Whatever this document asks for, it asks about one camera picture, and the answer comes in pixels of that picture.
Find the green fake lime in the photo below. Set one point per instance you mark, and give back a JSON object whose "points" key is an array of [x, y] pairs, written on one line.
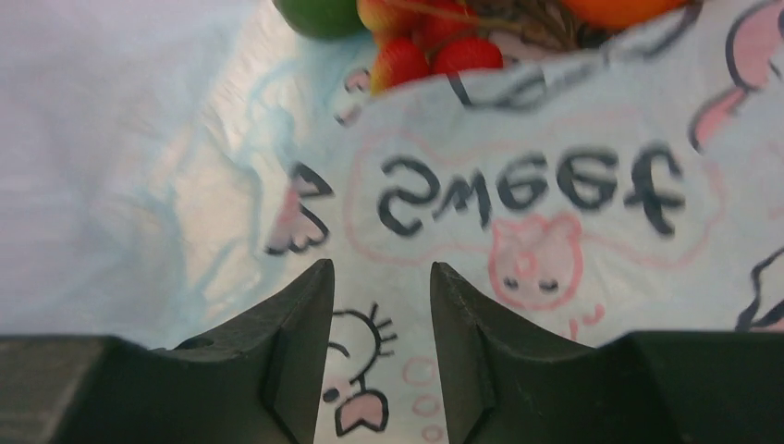
{"points": [[323, 20]]}

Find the blue printed plastic bag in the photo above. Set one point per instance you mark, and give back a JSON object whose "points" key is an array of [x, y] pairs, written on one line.
{"points": [[168, 165]]}

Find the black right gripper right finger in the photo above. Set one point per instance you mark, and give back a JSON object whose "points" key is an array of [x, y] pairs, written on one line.
{"points": [[506, 380]]}

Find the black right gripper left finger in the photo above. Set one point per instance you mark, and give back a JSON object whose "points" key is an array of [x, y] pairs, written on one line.
{"points": [[254, 379]]}

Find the red fake strawberry bunch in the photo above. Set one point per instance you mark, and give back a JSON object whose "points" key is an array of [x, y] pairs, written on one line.
{"points": [[420, 39]]}

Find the orange fake fruit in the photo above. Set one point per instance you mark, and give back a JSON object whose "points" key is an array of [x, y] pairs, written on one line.
{"points": [[620, 14]]}

